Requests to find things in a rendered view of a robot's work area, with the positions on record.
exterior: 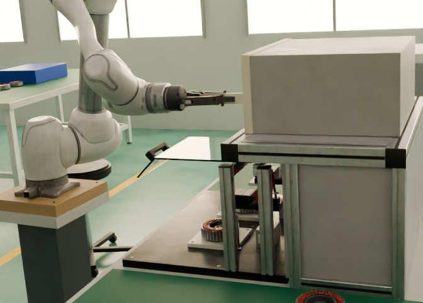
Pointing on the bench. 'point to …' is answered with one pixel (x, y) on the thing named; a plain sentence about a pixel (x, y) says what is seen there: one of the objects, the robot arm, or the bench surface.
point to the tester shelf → (327, 147)
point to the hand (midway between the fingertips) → (236, 98)
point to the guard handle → (157, 150)
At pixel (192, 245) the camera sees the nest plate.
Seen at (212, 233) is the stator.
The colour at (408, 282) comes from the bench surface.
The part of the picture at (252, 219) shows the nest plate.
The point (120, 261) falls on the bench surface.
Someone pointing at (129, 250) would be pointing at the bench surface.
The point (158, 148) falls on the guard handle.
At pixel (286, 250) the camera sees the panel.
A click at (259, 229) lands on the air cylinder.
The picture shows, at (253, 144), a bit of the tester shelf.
